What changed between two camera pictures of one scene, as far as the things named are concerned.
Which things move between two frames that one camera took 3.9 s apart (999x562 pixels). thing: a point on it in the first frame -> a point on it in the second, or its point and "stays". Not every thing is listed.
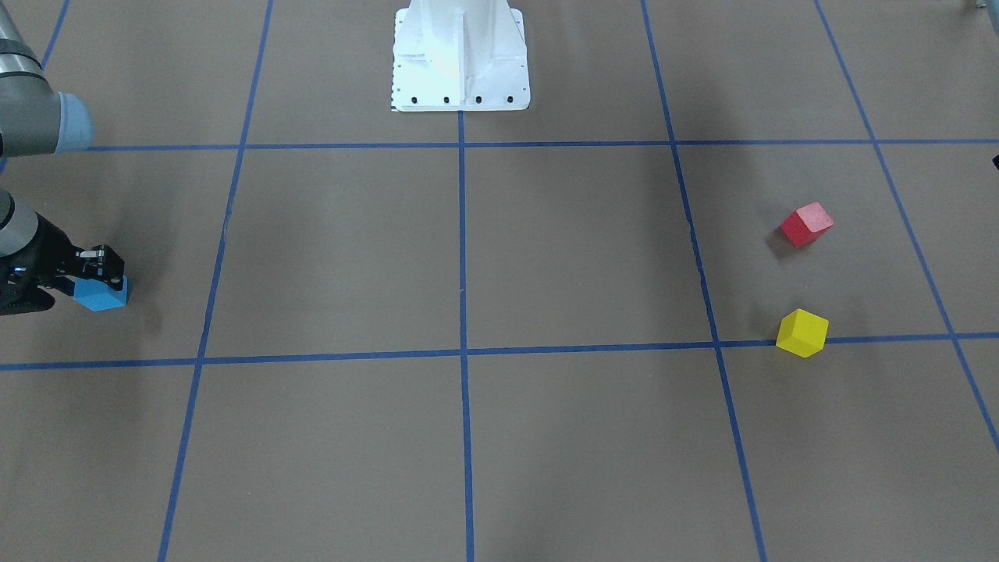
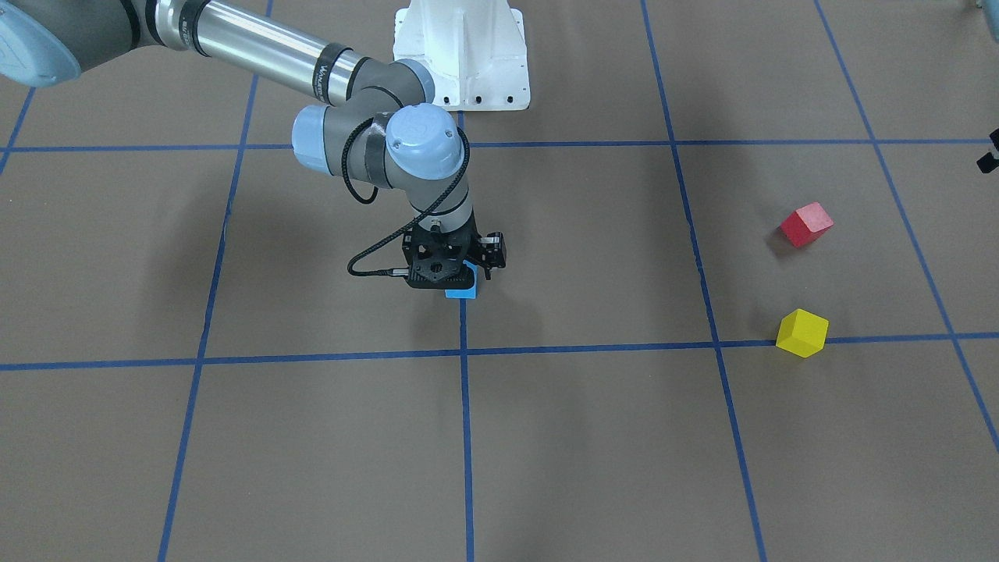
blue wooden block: [97, 296] -> [469, 293]
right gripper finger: [100, 263] -> [492, 252]
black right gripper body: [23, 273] -> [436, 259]
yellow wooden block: [802, 333] stays
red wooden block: [806, 224] stays
